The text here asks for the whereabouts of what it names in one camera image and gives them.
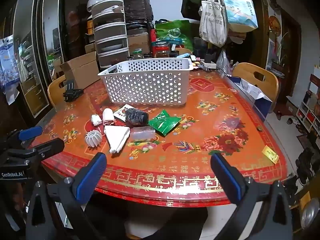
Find black hanging bag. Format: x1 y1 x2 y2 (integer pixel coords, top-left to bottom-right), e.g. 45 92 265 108
181 0 202 20

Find white perforated plastic basket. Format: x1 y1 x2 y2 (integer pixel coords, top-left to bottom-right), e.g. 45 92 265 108
97 58 194 105

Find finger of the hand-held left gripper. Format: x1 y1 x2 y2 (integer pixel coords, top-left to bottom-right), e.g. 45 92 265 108
15 138 65 160
7 126 43 144

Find clear plastic bag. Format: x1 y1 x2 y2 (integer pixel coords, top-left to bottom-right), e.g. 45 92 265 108
216 50 232 75

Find white ribbed ball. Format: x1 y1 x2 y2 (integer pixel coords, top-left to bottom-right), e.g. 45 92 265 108
84 130 103 147

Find white red sachet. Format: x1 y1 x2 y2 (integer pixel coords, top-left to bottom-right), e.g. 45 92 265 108
114 104 133 123

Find clear tissue pack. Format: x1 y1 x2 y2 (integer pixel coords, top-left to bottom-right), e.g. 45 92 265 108
130 126 157 142

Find brown cardboard box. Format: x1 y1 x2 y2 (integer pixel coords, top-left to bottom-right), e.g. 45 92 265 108
59 52 102 90

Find black glass door cabinet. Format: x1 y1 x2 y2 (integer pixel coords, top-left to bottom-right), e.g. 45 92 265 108
10 0 67 118

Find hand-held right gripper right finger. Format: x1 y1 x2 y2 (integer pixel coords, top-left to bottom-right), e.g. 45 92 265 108
210 153 294 240

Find glass jar red lid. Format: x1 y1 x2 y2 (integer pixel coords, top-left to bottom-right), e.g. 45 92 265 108
155 41 170 58

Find stacked round food containers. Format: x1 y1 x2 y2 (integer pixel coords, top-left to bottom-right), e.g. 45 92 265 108
91 0 130 72

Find beige canvas tote bag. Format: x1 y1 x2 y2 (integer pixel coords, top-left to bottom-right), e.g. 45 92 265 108
199 0 228 47

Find blue printed tote bag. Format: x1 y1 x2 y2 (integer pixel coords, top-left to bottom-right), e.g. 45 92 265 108
221 0 258 33

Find green foil packet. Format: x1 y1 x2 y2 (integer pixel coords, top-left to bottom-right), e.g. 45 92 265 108
149 109 182 137

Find green shopping bag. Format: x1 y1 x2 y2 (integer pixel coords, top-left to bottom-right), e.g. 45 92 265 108
155 19 194 52

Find black phone stand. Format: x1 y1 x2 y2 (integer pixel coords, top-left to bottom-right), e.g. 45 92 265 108
63 79 84 102

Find blue paper bag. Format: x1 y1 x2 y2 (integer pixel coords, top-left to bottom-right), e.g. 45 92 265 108
229 76 273 120

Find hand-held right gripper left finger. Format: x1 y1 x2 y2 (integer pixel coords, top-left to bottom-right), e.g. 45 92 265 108
25 152 108 240

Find round wall ornament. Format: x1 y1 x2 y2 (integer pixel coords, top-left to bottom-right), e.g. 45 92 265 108
269 15 282 34

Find white cloth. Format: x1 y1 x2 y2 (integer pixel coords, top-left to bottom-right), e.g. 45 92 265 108
104 126 131 154

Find blue printed plastic bag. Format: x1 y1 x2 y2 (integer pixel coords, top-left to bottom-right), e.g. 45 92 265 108
0 36 20 105

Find wooden chair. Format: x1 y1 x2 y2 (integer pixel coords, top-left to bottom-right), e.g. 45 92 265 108
232 62 279 113
47 75 67 108

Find white cubby shelf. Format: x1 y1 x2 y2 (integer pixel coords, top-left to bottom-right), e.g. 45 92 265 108
296 72 320 137

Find small cardboard box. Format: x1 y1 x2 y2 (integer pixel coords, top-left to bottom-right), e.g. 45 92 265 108
127 34 150 54

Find red printed tablecloth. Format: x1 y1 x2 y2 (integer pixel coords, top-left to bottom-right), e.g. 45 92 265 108
31 69 288 208

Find yellow card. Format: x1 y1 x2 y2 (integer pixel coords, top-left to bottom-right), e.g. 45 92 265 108
262 146 280 165

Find white cup-shaped packet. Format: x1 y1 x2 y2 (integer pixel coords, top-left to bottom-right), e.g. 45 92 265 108
102 108 116 125

